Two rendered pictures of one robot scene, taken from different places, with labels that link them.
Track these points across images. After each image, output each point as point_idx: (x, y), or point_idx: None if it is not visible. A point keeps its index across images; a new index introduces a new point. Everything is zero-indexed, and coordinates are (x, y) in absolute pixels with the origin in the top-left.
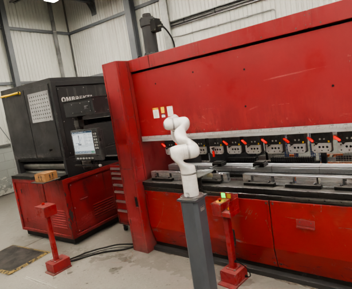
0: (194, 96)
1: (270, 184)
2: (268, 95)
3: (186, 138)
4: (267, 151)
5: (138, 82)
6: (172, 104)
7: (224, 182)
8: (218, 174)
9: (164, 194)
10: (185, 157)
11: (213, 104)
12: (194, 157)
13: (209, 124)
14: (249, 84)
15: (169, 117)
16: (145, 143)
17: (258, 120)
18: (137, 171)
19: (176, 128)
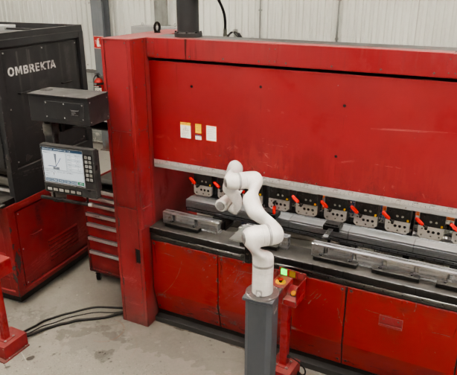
0: (256, 121)
1: (352, 265)
2: (372, 150)
3: (264, 214)
4: (355, 222)
5: (160, 75)
6: (216, 123)
7: (282, 248)
8: None
9: (184, 250)
10: (264, 245)
11: (286, 141)
12: None
13: (274, 167)
14: (347, 127)
15: (233, 168)
16: (157, 167)
17: (350, 178)
18: (144, 213)
19: (248, 193)
